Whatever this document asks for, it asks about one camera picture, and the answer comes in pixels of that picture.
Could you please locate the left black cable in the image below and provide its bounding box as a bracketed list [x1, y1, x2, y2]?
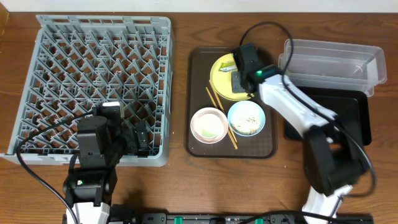
[15, 111, 94, 224]

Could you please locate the grey plastic dish rack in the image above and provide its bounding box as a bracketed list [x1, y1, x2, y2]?
[1, 15, 174, 167]

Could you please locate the dark brown serving tray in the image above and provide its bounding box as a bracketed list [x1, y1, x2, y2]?
[185, 47, 277, 159]

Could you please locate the yellow round plate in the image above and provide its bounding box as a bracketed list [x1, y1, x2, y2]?
[210, 53, 254, 101]

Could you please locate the black waste tray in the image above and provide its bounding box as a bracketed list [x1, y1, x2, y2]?
[298, 86, 372, 146]

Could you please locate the white pink bowl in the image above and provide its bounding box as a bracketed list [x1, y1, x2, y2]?
[190, 107, 228, 144]

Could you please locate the wooden chopstick right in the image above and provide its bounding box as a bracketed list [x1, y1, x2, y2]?
[208, 80, 238, 148]

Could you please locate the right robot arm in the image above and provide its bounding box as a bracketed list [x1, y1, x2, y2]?
[232, 44, 372, 223]

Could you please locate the light blue bowl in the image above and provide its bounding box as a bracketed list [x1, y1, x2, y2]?
[227, 101, 266, 137]

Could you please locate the green snack wrapper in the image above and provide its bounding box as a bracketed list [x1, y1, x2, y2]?
[219, 62, 237, 72]

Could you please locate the black cable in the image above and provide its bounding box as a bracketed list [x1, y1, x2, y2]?
[238, 21, 377, 198]
[15, 111, 94, 224]

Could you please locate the right black cable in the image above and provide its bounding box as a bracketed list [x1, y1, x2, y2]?
[238, 21, 377, 198]

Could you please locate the wooden chopstick left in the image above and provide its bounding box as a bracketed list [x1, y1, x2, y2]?
[205, 86, 238, 150]

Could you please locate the clear plastic bin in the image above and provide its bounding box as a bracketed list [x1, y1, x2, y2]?
[278, 39, 387, 97]

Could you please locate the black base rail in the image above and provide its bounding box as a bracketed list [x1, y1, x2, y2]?
[108, 210, 374, 224]

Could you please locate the wooden chopstick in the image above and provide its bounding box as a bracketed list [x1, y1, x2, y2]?
[208, 80, 238, 148]
[205, 86, 238, 150]

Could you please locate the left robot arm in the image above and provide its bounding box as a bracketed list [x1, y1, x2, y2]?
[63, 101, 149, 223]

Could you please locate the food scraps rice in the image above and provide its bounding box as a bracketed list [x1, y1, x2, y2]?
[231, 113, 261, 135]

